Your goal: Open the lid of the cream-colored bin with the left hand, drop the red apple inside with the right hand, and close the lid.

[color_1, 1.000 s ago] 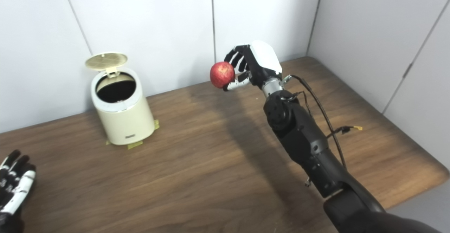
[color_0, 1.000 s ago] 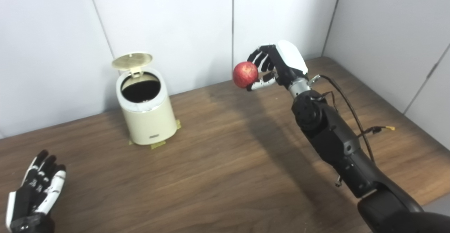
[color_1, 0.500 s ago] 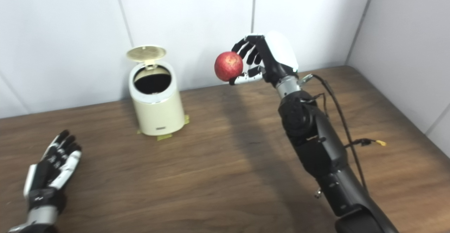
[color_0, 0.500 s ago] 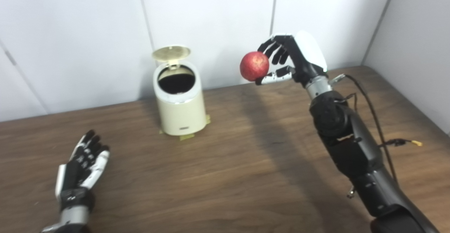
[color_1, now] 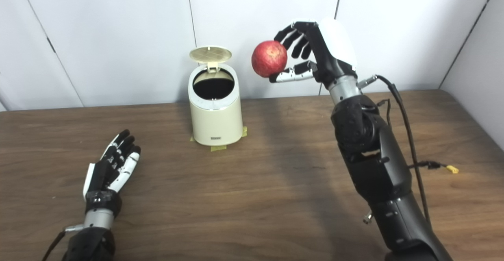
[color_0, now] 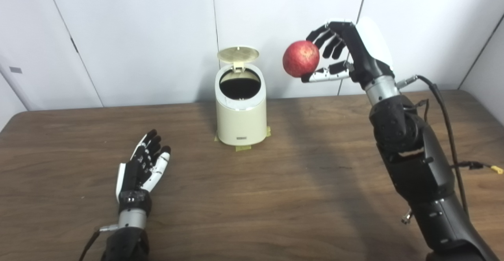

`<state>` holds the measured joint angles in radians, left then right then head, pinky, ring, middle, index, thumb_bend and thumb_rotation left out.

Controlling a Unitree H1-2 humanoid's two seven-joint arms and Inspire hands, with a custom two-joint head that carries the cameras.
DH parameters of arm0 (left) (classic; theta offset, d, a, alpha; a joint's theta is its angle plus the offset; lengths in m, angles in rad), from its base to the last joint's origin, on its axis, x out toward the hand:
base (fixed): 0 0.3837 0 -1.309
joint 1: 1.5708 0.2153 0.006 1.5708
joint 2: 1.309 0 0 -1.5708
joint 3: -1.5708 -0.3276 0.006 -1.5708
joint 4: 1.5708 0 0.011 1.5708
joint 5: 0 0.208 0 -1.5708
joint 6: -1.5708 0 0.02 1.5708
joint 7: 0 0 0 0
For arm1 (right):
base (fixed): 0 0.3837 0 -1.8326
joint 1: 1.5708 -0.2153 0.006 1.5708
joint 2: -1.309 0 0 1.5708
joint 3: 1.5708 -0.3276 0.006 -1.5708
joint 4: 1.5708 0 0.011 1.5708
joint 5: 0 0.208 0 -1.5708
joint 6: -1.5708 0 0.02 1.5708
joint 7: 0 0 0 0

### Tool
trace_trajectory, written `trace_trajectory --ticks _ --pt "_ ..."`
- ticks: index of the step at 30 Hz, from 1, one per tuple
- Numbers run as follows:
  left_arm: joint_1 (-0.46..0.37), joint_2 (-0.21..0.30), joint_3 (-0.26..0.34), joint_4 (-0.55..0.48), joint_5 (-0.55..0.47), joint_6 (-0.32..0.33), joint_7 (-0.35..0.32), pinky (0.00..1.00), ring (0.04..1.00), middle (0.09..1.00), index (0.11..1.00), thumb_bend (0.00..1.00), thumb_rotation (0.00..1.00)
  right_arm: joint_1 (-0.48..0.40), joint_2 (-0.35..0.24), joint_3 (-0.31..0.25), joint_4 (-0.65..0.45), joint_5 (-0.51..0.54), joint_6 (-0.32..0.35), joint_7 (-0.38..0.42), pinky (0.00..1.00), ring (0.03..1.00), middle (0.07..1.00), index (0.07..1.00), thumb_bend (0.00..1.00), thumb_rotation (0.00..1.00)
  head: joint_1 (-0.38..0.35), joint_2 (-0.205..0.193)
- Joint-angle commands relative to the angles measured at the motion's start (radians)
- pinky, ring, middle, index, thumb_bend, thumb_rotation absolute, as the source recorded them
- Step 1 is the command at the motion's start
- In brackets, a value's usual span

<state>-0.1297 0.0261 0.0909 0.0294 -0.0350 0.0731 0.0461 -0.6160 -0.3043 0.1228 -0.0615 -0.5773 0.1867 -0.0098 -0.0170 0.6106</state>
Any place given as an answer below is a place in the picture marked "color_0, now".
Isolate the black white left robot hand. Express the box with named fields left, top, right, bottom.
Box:
left=115, top=130, right=171, bottom=216

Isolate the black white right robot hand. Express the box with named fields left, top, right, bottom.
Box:
left=301, top=17, right=395, bottom=90

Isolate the red apple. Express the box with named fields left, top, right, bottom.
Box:
left=282, top=40, right=320, bottom=78

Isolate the cream-colored round bin lid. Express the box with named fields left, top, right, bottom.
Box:
left=217, top=46, right=260, bottom=72

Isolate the cream-colored bin body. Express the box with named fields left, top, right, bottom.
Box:
left=215, top=63, right=267, bottom=146

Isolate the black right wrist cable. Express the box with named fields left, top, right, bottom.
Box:
left=397, top=75, right=504, bottom=218

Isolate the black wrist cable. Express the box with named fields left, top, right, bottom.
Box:
left=397, top=75, right=504, bottom=218
left=79, top=224, right=119, bottom=261

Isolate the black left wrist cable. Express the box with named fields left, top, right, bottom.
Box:
left=79, top=224, right=119, bottom=261

